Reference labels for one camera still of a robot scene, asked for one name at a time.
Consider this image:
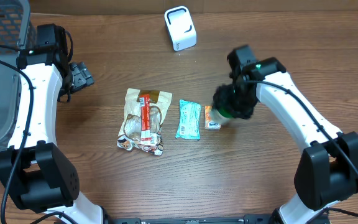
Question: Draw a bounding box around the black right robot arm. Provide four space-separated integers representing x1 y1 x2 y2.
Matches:
211 45 358 223

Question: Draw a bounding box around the white barcode scanner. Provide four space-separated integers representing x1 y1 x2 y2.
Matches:
164 6 197 52

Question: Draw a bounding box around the green lid jar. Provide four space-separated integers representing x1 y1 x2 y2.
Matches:
211 109 232 126

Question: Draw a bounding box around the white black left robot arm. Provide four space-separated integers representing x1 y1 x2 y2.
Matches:
0 24 110 224

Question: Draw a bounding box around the orange small box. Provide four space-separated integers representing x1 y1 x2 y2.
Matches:
204 106 221 130

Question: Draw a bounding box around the grey plastic mesh basket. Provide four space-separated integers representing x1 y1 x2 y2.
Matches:
0 0 36 151

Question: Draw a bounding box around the brown snack bag red label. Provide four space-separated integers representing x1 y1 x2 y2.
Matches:
117 88 172 156

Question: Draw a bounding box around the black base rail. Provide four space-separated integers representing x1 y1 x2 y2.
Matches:
109 214 275 224

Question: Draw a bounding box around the teal tissue pack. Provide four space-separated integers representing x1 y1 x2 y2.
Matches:
175 100 201 140

